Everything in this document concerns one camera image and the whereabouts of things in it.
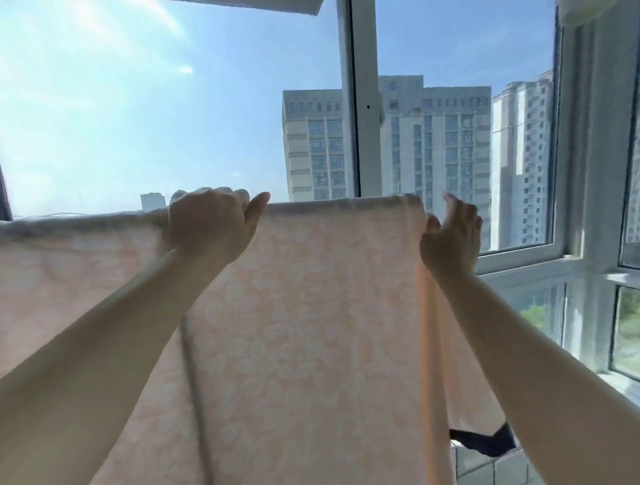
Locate person's right hand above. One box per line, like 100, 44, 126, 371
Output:
419, 192, 484, 283

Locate person's left hand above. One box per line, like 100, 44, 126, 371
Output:
167, 187, 271, 266

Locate pink floral towel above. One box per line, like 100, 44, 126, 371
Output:
0, 194, 507, 485

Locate person's left forearm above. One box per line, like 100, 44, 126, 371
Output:
0, 247, 236, 485

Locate person's right forearm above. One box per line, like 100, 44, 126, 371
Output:
434, 272, 640, 485

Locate beige high-rise building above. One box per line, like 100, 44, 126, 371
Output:
281, 75, 494, 252

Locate white high-rise building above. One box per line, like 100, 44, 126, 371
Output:
490, 70, 555, 251

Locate white ceiling rack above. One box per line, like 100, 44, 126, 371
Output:
169, 0, 326, 17

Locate dark cloth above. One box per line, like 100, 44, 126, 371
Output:
448, 422, 517, 458

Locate green trees outside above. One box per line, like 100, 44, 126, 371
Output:
519, 287, 640, 380

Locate white window frame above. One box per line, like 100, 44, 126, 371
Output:
337, 0, 640, 395

